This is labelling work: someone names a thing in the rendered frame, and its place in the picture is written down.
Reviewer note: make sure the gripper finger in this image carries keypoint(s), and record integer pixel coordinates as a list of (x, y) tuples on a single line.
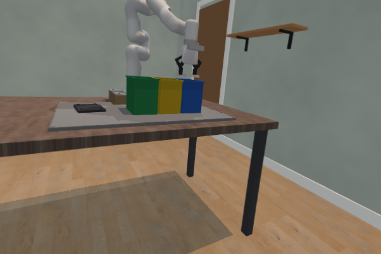
[(179, 65), (196, 67)]

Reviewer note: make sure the green open bin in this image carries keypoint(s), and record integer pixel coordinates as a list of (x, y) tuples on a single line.
[(142, 95)]

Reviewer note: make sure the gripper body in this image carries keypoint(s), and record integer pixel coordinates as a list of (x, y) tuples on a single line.
[(188, 56)]

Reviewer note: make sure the blue bin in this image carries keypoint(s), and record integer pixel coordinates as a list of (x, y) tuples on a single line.
[(192, 94)]

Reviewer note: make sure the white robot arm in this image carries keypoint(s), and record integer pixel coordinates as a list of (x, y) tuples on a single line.
[(136, 53)]

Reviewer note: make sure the yellow open-top bin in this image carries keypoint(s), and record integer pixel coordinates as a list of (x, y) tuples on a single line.
[(169, 95)]

